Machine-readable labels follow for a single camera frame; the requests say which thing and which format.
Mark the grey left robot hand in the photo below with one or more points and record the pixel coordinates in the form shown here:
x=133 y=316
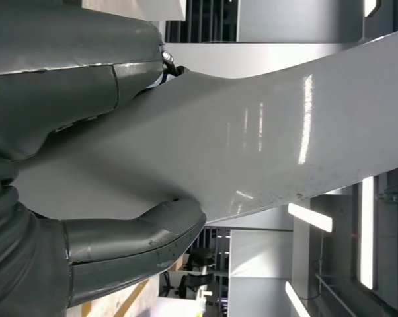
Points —
x=70 y=52

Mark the amber tape frame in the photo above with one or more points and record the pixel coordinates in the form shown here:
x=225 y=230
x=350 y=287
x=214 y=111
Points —
x=133 y=295

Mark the black office chair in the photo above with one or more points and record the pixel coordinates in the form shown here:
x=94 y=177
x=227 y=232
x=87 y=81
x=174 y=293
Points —
x=195 y=284
x=202 y=258

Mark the white ceiling light panel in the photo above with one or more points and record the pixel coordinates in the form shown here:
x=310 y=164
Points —
x=296 y=299
x=370 y=6
x=310 y=217
x=367 y=232

